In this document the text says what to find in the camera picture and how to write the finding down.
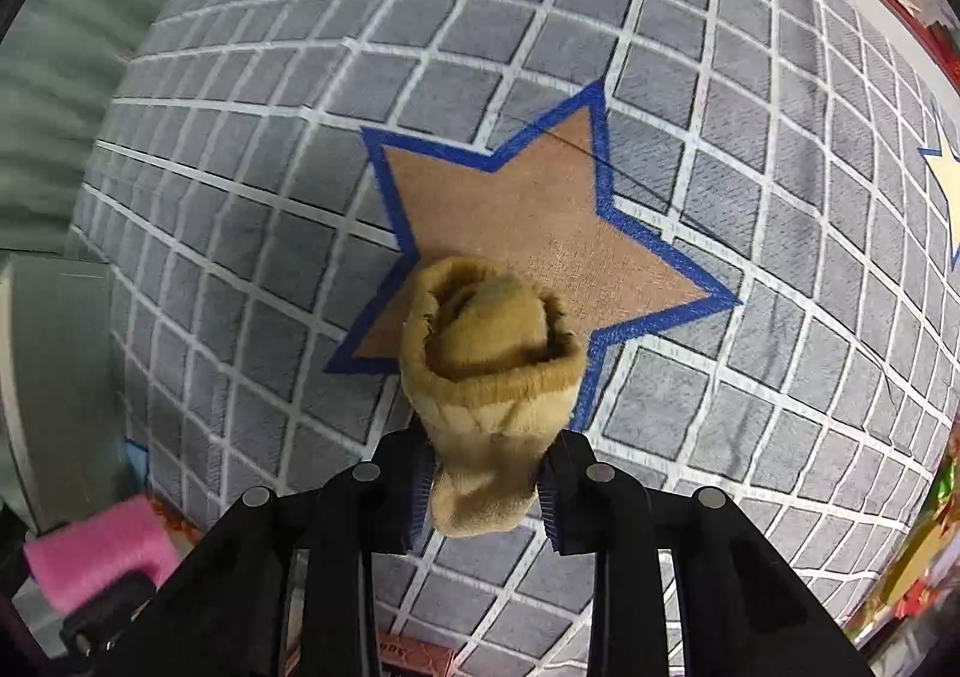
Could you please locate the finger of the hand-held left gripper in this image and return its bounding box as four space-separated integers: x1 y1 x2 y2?
58 570 160 657

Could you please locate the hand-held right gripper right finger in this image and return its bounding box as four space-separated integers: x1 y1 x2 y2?
538 431 875 677

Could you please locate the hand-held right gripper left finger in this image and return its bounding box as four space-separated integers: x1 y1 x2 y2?
97 426 437 677

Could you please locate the beige sock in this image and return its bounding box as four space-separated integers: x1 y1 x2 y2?
401 255 587 539

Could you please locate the white cardboard box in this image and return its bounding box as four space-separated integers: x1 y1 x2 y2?
0 253 128 535

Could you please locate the squirrel print tissue pack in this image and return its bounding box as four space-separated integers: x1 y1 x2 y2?
150 489 207 550

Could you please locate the red carton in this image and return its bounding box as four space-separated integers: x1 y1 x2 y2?
375 636 455 677

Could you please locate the grey checked star tablecloth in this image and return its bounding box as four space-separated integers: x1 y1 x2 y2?
67 0 960 677

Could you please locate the green curtain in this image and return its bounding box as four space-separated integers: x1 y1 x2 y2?
0 0 248 258

